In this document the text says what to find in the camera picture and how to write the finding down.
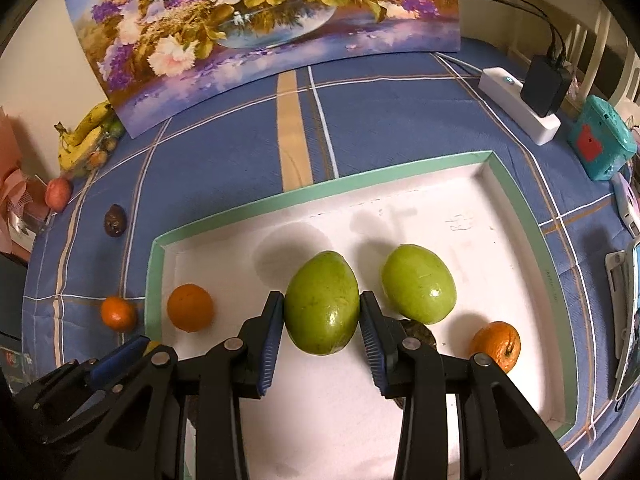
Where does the small orange tangerine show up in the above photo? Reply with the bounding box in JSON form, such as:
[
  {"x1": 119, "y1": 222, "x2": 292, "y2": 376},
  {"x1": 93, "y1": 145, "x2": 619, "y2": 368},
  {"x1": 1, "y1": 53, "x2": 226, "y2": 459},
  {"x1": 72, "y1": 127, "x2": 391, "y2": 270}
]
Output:
[{"x1": 100, "y1": 296, "x2": 138, "y2": 333}]

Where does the orange tangerine with stem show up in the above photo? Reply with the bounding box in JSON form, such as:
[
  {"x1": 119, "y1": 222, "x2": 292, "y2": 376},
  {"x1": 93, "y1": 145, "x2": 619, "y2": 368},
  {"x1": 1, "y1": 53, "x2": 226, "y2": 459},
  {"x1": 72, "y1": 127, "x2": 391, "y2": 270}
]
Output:
[{"x1": 468, "y1": 321, "x2": 522, "y2": 373}]

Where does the large dark dried date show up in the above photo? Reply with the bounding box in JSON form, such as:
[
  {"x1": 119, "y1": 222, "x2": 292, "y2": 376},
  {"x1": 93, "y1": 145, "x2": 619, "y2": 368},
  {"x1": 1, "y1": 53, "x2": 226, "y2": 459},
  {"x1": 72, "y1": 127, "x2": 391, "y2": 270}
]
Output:
[{"x1": 400, "y1": 318, "x2": 437, "y2": 350}]

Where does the round dark dried fruit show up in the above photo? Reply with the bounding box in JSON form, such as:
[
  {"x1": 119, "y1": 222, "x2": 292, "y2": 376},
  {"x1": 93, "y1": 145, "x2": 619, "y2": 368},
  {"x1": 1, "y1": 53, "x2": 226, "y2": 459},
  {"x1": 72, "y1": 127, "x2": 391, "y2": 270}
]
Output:
[{"x1": 103, "y1": 204, "x2": 127, "y2": 237}]

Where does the blue plaid tablecloth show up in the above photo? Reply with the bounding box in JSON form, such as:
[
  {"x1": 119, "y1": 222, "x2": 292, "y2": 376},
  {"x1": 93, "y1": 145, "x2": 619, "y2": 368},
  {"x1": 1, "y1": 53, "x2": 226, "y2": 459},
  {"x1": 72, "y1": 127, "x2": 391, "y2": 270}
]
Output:
[{"x1": 22, "y1": 39, "x2": 639, "y2": 468}]

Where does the smartphone on stand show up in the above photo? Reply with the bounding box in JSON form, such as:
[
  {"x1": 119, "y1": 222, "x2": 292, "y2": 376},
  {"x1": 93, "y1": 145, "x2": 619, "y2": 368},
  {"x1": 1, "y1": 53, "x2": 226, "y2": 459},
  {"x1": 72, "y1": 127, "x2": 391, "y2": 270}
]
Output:
[{"x1": 614, "y1": 238, "x2": 639, "y2": 401}]

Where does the white tray with green rim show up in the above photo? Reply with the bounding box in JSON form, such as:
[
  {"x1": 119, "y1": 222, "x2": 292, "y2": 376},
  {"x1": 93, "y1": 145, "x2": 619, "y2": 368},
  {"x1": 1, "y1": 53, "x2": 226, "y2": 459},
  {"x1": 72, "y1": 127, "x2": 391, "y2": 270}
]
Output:
[{"x1": 144, "y1": 151, "x2": 577, "y2": 479}]

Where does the red peach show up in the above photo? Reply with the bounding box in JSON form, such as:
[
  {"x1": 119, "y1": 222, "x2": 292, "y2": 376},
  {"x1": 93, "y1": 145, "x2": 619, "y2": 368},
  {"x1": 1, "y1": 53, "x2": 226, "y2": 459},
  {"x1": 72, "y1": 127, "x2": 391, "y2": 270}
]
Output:
[{"x1": 44, "y1": 177, "x2": 73, "y2": 212}]

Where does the white phone stand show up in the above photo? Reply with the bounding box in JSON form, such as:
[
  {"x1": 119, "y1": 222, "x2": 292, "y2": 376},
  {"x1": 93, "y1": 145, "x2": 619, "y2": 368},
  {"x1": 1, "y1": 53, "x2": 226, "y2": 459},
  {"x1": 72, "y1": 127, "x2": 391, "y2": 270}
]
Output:
[{"x1": 605, "y1": 250, "x2": 627, "y2": 360}]

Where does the yellow banana bunch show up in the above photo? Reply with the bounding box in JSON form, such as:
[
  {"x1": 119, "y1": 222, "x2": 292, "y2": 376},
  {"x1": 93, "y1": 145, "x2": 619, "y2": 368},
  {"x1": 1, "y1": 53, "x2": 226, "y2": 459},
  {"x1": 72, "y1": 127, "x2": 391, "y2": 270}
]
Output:
[{"x1": 53, "y1": 101, "x2": 115, "y2": 172}]

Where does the clear plastic fruit container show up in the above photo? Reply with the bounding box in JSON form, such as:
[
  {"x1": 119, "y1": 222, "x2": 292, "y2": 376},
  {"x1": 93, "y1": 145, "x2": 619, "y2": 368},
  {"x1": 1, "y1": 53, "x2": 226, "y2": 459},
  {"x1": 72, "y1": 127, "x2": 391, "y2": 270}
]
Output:
[{"x1": 67, "y1": 117, "x2": 126, "y2": 178}]

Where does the white lavender handheld device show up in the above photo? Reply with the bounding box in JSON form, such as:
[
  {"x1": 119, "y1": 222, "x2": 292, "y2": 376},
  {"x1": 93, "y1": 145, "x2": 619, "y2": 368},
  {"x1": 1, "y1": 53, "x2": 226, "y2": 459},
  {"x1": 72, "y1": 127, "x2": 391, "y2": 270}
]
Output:
[{"x1": 611, "y1": 172, "x2": 640, "y2": 238}]

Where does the teal toy box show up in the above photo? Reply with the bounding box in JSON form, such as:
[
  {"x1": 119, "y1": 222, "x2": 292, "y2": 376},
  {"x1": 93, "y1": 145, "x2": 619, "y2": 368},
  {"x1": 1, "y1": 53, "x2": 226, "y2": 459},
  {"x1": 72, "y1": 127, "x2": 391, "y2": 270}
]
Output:
[{"x1": 567, "y1": 96, "x2": 637, "y2": 181}]

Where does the flower still life painting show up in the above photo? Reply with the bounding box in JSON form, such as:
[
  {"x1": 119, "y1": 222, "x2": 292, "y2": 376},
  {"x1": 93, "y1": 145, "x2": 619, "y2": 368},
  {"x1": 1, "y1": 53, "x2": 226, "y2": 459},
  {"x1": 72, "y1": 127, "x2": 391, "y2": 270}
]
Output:
[{"x1": 64, "y1": 0, "x2": 461, "y2": 136}]

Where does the white power strip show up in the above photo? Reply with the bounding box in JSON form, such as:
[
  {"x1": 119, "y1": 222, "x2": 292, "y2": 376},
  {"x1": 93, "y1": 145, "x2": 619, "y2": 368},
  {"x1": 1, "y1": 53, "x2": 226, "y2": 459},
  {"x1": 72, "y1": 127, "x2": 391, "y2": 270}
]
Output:
[{"x1": 480, "y1": 67, "x2": 561, "y2": 146}]

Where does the black power adapter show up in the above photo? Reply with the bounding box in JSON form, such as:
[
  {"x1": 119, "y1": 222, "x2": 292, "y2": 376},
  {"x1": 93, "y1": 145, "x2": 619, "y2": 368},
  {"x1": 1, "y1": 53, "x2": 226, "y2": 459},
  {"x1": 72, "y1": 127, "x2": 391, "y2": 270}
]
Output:
[{"x1": 521, "y1": 55, "x2": 572, "y2": 117}]

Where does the white lattice chair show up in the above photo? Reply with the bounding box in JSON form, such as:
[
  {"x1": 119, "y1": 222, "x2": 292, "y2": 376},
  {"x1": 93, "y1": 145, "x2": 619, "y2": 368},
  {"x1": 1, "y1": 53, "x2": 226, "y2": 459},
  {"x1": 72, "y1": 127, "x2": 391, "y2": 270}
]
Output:
[{"x1": 534, "y1": 0, "x2": 639, "y2": 127}]

